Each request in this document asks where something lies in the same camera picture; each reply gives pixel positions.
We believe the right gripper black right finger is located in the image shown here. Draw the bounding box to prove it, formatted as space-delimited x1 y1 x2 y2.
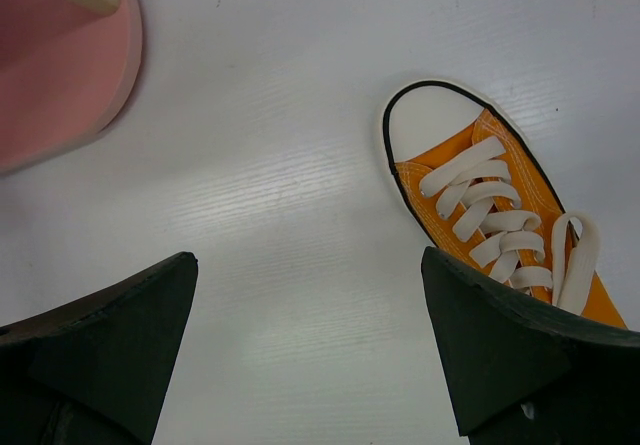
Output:
421 247 639 444

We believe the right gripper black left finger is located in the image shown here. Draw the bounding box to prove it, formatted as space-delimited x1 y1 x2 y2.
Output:
1 252 198 444

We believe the orange sneaker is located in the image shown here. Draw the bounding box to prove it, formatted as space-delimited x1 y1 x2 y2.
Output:
381 80 624 328

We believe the pink three-tier shoe shelf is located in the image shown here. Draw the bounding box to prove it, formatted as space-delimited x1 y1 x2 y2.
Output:
1 0 143 174

